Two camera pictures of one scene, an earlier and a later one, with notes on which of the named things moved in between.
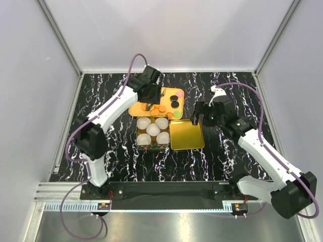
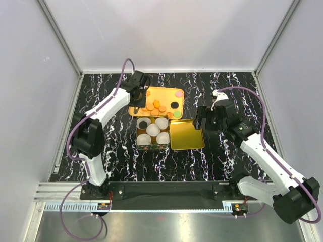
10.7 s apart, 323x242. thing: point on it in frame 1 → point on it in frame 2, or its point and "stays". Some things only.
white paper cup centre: x=153 y=129 stays
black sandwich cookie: x=173 y=98 → x=143 y=124
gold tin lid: x=184 y=135 stays
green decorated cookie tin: x=153 y=132 stays
